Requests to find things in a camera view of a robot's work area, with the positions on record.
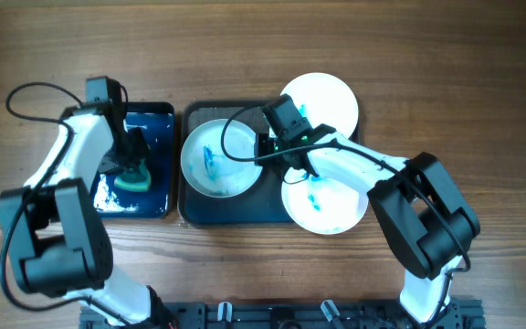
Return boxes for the dark grey work tray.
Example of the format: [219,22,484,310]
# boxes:
[177,100,293,226]

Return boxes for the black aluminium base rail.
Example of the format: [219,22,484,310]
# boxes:
[79,298,487,329]

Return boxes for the dark blue water tray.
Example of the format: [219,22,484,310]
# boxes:
[90,102,175,219]

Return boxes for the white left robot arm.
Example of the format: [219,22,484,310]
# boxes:
[0,102,176,328]

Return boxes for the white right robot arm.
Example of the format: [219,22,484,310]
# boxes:
[255,125,480,328]

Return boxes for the white plate blue stains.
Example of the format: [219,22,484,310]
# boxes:
[181,119,262,198]

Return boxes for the green yellow sponge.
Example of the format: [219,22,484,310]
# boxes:
[114,159,152,193]

